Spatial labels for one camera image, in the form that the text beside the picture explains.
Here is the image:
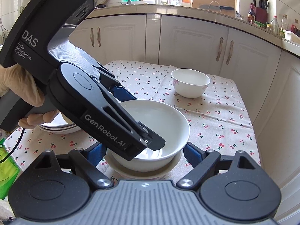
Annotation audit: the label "fruit plate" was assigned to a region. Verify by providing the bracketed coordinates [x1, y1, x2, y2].
[38, 113, 81, 134]

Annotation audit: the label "kitchen cleaver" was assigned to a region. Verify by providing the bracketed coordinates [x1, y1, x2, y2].
[199, 4, 235, 12]

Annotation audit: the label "left gloved hand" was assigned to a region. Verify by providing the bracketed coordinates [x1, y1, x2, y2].
[1, 64, 59, 129]

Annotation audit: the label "cherry print tablecloth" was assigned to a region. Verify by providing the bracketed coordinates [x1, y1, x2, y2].
[3, 60, 259, 170]

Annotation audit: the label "green snack package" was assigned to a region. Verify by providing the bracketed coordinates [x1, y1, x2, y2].
[1, 138, 21, 200]

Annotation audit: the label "white lower cabinets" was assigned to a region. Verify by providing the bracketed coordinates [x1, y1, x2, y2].
[69, 14, 299, 224]

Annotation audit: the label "dark soy sauce bottle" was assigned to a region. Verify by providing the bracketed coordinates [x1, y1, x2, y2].
[247, 3, 255, 24]

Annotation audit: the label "clear oil bottle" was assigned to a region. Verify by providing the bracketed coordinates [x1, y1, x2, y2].
[271, 15, 279, 36]

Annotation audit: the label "red knife block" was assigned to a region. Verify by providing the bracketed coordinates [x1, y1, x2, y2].
[253, 0, 269, 24]

